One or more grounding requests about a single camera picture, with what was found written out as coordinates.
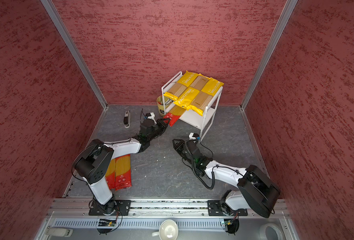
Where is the white cup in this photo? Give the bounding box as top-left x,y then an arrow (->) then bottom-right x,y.
152,220 -> 179,240

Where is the white tape roll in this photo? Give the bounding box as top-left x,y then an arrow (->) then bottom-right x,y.
259,223 -> 285,240

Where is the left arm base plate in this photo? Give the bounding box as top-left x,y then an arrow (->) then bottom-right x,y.
89,200 -> 132,216

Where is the red spaghetti bag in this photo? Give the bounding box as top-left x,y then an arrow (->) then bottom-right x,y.
115,155 -> 132,191
105,159 -> 116,190
164,106 -> 186,127

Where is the yellow pen cup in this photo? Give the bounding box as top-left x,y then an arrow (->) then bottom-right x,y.
157,96 -> 173,117

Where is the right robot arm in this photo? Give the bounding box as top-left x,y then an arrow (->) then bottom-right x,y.
173,139 -> 281,218

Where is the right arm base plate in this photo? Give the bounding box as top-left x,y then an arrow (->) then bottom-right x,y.
207,200 -> 248,217

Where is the aluminium mounting rail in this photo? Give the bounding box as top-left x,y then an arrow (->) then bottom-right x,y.
49,197 -> 288,219

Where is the white two-tier shelf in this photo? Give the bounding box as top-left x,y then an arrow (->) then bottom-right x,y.
158,71 -> 224,139

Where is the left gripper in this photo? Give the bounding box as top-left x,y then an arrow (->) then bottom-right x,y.
148,117 -> 171,141

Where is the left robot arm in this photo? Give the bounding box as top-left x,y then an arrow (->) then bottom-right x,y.
73,118 -> 171,216

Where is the black white stapler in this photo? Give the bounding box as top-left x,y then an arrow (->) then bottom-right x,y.
124,110 -> 131,129

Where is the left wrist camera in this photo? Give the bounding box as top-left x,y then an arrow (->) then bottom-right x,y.
145,112 -> 157,125

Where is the yellow pasta bag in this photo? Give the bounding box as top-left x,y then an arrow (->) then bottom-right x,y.
188,78 -> 224,116
174,74 -> 210,110
163,71 -> 198,101

